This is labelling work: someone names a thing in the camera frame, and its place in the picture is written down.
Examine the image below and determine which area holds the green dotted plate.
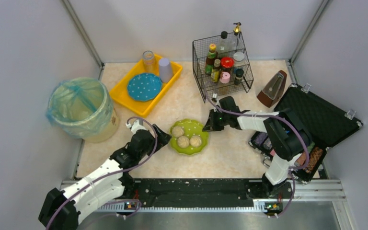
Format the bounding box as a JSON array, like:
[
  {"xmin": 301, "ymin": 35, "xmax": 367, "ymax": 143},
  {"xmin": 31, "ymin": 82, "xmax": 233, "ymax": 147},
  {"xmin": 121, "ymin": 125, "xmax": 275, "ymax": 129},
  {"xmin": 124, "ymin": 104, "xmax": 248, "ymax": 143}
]
[{"xmin": 170, "ymin": 119, "xmax": 209, "ymax": 156}]

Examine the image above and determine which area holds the pink lid spice jar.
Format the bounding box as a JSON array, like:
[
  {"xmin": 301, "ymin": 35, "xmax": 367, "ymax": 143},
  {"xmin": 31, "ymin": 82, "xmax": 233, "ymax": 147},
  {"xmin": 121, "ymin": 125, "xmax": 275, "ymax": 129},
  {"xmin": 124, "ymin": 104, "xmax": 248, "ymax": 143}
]
[{"xmin": 219, "ymin": 71, "xmax": 230, "ymax": 84}]

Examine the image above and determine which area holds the small yellow oil bottle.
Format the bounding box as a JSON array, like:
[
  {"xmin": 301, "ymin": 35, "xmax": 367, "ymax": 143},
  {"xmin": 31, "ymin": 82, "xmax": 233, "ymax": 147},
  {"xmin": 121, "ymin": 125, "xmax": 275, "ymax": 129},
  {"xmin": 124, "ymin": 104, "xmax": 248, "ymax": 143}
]
[{"xmin": 210, "ymin": 59, "xmax": 221, "ymax": 83}]

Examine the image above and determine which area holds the small black lid jar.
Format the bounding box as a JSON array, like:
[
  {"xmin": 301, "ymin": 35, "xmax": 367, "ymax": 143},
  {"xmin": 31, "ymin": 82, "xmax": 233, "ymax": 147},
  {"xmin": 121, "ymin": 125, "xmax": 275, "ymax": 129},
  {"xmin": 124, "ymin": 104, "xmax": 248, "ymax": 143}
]
[{"xmin": 234, "ymin": 69, "xmax": 244, "ymax": 85}]

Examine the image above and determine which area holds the red lid sauce jar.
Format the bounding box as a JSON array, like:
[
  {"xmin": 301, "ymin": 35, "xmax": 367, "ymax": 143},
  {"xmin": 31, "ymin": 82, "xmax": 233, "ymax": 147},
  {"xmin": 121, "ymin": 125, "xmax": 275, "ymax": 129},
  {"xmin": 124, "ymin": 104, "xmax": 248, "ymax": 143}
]
[{"xmin": 220, "ymin": 57, "xmax": 234, "ymax": 74}]

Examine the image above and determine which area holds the blue dotted plate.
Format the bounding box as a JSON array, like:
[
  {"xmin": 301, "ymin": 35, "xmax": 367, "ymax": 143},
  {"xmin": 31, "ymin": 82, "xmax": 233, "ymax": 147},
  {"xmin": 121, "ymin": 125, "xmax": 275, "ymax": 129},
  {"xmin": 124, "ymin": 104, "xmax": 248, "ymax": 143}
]
[{"xmin": 126, "ymin": 73, "xmax": 162, "ymax": 102}]

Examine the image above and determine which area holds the silver lid white can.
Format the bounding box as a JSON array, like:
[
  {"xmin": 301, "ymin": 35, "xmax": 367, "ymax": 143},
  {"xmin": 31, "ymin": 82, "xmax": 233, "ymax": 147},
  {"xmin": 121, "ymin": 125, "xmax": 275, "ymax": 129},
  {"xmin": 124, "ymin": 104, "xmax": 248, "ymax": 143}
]
[{"xmin": 232, "ymin": 51, "xmax": 245, "ymax": 74}]

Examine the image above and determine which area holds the yellow cap sauce bottle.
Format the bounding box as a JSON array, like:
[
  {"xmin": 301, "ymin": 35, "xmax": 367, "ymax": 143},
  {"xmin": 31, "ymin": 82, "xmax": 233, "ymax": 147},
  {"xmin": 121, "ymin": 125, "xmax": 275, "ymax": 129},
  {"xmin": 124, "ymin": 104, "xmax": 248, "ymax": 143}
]
[{"xmin": 205, "ymin": 44, "xmax": 217, "ymax": 75}]

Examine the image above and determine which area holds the purple plastic cup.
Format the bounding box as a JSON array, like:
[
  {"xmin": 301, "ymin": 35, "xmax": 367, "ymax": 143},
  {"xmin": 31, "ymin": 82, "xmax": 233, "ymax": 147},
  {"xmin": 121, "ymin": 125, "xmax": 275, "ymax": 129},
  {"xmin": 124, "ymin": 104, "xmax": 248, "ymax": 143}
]
[{"xmin": 158, "ymin": 58, "xmax": 173, "ymax": 83}]

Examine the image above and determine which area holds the pink transparent cup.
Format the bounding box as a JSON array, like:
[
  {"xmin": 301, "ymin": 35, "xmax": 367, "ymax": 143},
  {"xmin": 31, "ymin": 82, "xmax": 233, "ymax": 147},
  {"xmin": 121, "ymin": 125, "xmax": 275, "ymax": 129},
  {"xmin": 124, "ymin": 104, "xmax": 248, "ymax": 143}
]
[{"xmin": 143, "ymin": 59, "xmax": 158, "ymax": 74}]

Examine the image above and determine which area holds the blue transparent cup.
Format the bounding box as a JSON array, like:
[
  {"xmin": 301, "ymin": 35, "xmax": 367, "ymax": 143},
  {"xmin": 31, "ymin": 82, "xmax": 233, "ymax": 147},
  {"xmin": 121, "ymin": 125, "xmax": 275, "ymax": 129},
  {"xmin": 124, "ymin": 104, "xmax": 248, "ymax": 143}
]
[{"xmin": 142, "ymin": 50, "xmax": 156, "ymax": 61}]

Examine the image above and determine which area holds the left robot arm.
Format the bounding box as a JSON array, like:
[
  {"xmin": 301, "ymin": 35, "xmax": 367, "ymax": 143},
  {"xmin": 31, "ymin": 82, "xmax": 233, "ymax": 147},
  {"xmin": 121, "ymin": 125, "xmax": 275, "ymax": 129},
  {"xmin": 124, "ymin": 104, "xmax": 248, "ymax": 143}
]
[{"xmin": 38, "ymin": 124, "xmax": 172, "ymax": 230}]

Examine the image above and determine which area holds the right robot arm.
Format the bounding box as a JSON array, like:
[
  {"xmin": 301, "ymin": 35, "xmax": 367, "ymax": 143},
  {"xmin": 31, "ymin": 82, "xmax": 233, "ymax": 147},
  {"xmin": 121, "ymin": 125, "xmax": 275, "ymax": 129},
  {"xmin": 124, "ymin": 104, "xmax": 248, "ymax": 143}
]
[{"xmin": 203, "ymin": 96, "xmax": 312, "ymax": 196}]

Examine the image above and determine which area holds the white steamed bun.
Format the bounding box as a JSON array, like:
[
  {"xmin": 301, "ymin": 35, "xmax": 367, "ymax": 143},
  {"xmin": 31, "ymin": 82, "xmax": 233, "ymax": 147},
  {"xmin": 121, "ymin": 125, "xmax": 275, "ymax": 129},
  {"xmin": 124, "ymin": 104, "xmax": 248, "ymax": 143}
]
[
  {"xmin": 190, "ymin": 135, "xmax": 203, "ymax": 148},
  {"xmin": 171, "ymin": 126, "xmax": 185, "ymax": 138},
  {"xmin": 176, "ymin": 135, "xmax": 190, "ymax": 149}
]

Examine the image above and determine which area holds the yellow plastic tray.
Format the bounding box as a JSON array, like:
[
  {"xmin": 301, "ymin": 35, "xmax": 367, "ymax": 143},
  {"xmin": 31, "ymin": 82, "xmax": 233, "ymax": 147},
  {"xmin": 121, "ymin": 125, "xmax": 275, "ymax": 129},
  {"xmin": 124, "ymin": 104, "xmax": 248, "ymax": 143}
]
[{"xmin": 109, "ymin": 59, "xmax": 183, "ymax": 117}]

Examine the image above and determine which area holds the brown metronome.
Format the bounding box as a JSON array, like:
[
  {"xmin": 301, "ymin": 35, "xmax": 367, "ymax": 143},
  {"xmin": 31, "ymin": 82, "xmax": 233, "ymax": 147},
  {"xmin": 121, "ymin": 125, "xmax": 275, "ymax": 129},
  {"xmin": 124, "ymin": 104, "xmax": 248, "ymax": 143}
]
[{"xmin": 257, "ymin": 70, "xmax": 287, "ymax": 108}]

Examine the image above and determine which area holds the trash bin with green bag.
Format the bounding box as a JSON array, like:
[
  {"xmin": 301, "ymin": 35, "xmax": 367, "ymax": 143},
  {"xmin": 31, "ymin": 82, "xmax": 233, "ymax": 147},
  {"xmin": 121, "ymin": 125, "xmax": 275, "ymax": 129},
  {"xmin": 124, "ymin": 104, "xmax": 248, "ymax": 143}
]
[{"xmin": 46, "ymin": 78, "xmax": 119, "ymax": 143}]

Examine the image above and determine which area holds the black poker chip case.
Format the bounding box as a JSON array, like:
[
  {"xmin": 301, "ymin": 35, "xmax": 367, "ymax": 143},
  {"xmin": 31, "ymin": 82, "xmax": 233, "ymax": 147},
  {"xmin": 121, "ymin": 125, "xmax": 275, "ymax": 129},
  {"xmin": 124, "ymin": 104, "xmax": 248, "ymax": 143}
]
[{"xmin": 274, "ymin": 84, "xmax": 363, "ymax": 184}]

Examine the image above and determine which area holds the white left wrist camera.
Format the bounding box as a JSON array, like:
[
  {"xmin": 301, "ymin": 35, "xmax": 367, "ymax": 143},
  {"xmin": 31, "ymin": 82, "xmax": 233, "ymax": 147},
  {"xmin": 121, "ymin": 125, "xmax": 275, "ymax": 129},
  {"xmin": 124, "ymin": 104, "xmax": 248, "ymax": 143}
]
[{"xmin": 126, "ymin": 119, "xmax": 147, "ymax": 134}]

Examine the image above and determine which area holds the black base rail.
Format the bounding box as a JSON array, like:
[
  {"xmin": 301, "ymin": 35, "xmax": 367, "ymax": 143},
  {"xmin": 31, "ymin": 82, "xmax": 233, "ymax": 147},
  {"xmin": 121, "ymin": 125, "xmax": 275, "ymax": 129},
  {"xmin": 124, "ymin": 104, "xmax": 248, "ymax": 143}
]
[{"xmin": 57, "ymin": 177, "xmax": 346, "ymax": 213}]

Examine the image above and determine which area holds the black wire rack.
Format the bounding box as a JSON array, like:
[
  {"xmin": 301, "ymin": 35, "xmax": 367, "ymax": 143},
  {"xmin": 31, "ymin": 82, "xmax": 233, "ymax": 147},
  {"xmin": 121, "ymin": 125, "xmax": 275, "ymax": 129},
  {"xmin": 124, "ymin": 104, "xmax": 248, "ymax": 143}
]
[{"xmin": 192, "ymin": 32, "xmax": 254, "ymax": 101}]

